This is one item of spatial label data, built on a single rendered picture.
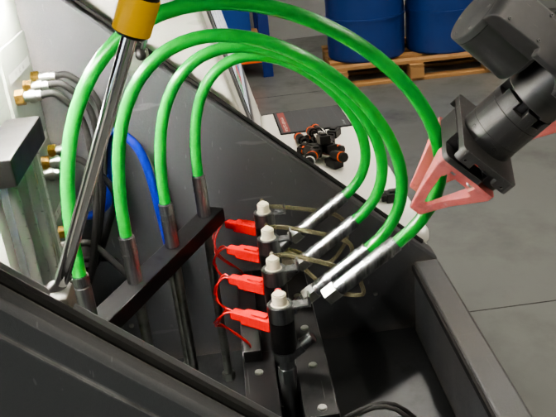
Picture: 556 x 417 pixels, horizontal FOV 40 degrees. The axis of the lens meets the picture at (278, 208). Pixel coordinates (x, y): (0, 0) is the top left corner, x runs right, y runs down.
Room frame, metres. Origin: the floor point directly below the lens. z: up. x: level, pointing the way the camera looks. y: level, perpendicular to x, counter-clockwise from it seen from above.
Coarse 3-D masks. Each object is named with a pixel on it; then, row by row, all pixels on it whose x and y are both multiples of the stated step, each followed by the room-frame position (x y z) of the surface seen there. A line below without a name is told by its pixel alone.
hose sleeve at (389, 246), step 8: (392, 240) 0.69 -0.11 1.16; (376, 248) 0.69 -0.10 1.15; (384, 248) 0.69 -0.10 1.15; (392, 248) 0.69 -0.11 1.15; (400, 248) 0.69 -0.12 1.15; (368, 256) 0.69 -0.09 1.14; (376, 256) 0.69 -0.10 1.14; (384, 256) 0.69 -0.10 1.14; (392, 256) 0.69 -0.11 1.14; (360, 264) 0.69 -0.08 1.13; (368, 264) 0.69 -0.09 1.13; (376, 264) 0.69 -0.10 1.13; (344, 272) 0.70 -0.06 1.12; (352, 272) 0.69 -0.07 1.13; (360, 272) 0.69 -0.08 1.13; (368, 272) 0.69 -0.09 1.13; (336, 280) 0.69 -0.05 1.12; (344, 280) 0.69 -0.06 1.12; (352, 280) 0.68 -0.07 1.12; (360, 280) 0.69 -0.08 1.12; (336, 288) 0.69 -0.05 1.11; (344, 288) 0.68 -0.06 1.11
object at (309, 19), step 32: (192, 0) 0.68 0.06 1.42; (224, 0) 0.68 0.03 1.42; (256, 0) 0.69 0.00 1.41; (352, 32) 0.69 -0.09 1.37; (96, 64) 0.68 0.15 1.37; (384, 64) 0.69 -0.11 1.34; (416, 96) 0.69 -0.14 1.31; (64, 160) 0.68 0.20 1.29; (64, 192) 0.68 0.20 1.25; (64, 224) 0.68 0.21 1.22; (416, 224) 0.69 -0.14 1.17
